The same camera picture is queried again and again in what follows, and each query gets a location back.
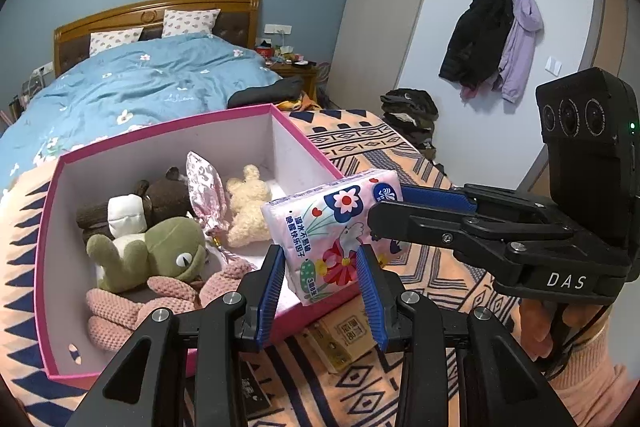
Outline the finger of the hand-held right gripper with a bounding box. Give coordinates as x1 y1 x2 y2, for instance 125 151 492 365
367 201 576 273
400 184 566 228

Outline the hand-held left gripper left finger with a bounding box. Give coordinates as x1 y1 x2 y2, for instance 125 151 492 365
64 244 287 427

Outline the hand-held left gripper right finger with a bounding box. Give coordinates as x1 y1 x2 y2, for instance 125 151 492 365
354 244 578 427

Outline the floral tissue pack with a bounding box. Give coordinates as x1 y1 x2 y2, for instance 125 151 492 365
261 169 405 307

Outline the pink cardboard box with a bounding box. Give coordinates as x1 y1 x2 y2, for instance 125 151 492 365
34 103 346 383

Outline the brown plush toy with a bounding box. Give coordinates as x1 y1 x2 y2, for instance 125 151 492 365
76 166 198 248

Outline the person's right forearm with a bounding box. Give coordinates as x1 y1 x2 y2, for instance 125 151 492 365
547 307 640 427

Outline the person's right hand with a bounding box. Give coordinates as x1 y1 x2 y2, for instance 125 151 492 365
517 302 556 360

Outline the yellow cardboard box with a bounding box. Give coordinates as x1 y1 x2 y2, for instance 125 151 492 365
305 302 378 374

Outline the pile of dark clothes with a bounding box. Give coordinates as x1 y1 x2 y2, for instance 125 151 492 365
380 88 441 158

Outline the cream plush toy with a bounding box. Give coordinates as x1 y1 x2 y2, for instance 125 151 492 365
225 164 273 248

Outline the pink garment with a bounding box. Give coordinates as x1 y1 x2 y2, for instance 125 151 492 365
460 74 501 101

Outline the pink patterned candy plush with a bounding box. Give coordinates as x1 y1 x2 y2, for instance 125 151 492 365
186 151 253 265

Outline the green frog plush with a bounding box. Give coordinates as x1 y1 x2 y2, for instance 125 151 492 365
86 217 207 293

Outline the pink knitted bunny plush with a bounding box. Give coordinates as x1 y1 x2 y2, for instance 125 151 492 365
85 257 256 353

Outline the wooden door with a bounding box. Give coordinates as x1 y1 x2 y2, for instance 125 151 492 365
517 0 640 208

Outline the purple jacket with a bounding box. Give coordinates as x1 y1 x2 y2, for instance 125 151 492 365
497 0 545 104

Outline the black jacket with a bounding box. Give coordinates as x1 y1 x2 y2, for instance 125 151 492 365
439 0 515 88

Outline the orange patterned cloth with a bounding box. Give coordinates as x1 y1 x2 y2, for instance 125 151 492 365
277 92 323 112

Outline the wooden nightstand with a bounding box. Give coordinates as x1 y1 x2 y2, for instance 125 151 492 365
272 62 321 102

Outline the dark clothing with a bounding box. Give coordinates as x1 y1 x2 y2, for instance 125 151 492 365
227 76 306 108

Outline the beige wardrobe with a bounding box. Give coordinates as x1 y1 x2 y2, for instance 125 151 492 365
330 0 446 110

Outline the nightstand clutter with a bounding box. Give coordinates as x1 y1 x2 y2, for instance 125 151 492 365
255 38 312 68

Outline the blue floral duvet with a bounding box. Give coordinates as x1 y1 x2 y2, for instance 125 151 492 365
0 32 283 192

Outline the white patterned pillow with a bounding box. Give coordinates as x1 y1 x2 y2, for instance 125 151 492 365
89 28 145 56
162 9 221 38

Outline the wooden headboard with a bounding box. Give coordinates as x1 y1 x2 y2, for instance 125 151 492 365
53 0 263 78

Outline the bedside clutter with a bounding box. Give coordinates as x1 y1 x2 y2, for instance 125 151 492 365
0 72 51 128

